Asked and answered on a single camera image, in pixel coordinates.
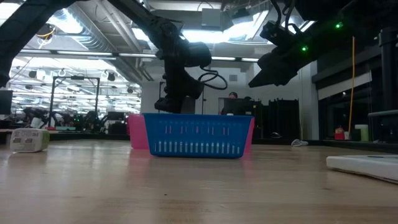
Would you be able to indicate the long linear ceiling light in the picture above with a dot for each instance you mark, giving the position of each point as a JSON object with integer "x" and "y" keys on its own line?
{"x": 136, "y": 55}

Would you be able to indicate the grey ceiling box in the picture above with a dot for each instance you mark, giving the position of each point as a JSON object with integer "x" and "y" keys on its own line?
{"x": 211, "y": 17}

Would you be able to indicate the small black round object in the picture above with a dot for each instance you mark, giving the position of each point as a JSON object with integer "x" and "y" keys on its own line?
{"x": 276, "y": 135}

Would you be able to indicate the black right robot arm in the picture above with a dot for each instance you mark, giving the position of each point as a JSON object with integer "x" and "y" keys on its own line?
{"x": 357, "y": 18}

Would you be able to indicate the white background container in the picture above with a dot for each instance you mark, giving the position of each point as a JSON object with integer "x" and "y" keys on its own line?
{"x": 36, "y": 122}

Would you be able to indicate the blue slotted plastic basket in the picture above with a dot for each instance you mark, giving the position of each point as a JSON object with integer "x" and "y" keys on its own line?
{"x": 199, "y": 137}

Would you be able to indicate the grey wall vent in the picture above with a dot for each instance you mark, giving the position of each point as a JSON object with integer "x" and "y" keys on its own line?
{"x": 233, "y": 77}

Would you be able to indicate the black monitor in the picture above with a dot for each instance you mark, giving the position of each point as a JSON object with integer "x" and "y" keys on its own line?
{"x": 5, "y": 102}
{"x": 115, "y": 116}
{"x": 237, "y": 107}

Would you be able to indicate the person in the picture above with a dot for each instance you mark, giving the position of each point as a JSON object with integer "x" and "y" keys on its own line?
{"x": 233, "y": 95}

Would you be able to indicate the red container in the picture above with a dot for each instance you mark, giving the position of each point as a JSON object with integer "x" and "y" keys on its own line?
{"x": 339, "y": 134}

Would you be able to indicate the pink plastic basket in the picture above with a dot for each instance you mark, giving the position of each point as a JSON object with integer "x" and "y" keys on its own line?
{"x": 138, "y": 132}

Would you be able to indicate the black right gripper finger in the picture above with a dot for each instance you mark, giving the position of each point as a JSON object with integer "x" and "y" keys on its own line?
{"x": 273, "y": 76}

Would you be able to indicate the black background robot arm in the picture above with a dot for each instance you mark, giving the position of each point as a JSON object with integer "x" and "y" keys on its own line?
{"x": 63, "y": 118}
{"x": 34, "y": 112}
{"x": 93, "y": 118}

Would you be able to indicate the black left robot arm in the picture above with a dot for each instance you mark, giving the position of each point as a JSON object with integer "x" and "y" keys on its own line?
{"x": 164, "y": 31}

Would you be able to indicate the teal tray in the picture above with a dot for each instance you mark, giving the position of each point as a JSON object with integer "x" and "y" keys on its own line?
{"x": 66, "y": 128}

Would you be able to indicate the white green container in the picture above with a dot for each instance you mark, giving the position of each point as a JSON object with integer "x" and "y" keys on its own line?
{"x": 362, "y": 132}

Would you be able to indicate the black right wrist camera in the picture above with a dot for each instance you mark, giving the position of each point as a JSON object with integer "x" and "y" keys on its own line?
{"x": 275, "y": 32}

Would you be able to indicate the grey horizontal rail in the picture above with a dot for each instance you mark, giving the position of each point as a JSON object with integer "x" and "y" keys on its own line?
{"x": 384, "y": 113}

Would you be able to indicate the black support post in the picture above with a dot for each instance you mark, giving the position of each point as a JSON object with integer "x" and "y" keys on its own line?
{"x": 388, "y": 77}

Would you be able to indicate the black partition panels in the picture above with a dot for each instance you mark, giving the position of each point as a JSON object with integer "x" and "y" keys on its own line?
{"x": 283, "y": 118}

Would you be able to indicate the small white green box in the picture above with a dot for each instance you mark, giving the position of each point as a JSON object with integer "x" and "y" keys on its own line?
{"x": 29, "y": 140}

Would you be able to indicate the yellow pole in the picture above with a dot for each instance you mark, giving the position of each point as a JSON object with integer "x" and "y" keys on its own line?
{"x": 352, "y": 93}

